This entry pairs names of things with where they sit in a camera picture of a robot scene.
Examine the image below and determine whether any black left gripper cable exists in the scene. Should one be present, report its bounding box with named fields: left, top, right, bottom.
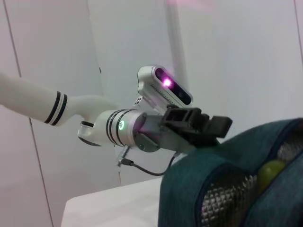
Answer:
left=116, top=146, right=182, bottom=177

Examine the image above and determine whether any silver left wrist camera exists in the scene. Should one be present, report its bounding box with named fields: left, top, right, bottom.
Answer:
left=136, top=65, right=195, bottom=112

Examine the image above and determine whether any green cucumber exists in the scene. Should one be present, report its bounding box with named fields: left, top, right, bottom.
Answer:
left=257, top=159, right=287, bottom=195

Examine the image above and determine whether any teal insulated lunch bag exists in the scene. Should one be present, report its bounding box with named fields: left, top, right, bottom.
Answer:
left=157, top=118, right=303, bottom=227

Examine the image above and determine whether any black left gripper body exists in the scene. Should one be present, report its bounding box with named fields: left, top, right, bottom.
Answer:
left=136, top=106, right=214, bottom=155

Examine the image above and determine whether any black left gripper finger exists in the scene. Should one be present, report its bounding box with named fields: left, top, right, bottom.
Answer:
left=189, top=114, right=234, bottom=147

